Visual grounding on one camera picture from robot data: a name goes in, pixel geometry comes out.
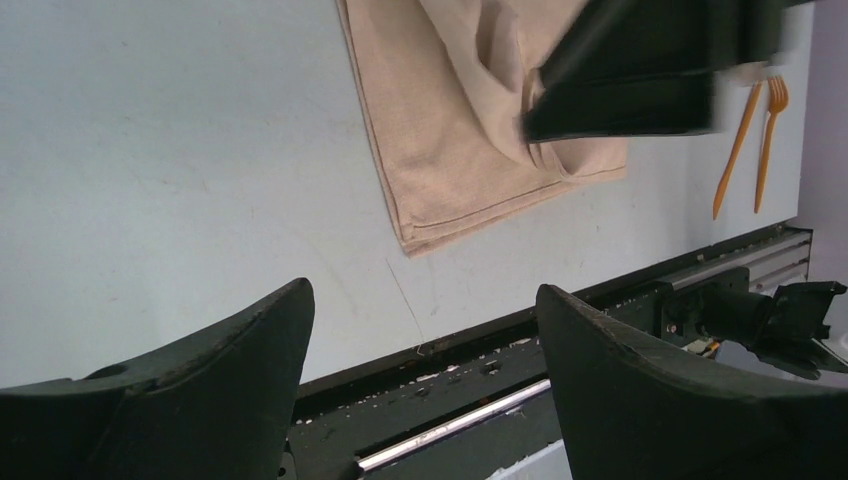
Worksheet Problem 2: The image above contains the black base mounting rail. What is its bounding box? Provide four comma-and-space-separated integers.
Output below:
278, 224, 813, 479

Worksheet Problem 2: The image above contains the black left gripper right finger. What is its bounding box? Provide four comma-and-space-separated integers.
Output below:
535, 285, 847, 479

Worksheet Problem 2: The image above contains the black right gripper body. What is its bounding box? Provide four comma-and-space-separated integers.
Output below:
539, 1, 794, 87

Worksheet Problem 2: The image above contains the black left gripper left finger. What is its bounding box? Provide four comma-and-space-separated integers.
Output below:
1, 278, 315, 479

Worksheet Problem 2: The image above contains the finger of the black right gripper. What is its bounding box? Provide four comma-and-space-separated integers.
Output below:
521, 66, 715, 143

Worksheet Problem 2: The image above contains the orange plastic knife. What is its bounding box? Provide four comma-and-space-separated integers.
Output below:
712, 81, 762, 220

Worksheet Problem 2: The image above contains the beige cloth napkin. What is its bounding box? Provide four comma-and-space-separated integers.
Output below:
338, 1, 627, 257

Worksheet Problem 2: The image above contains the orange plastic fork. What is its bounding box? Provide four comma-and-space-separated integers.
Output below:
754, 75, 790, 214

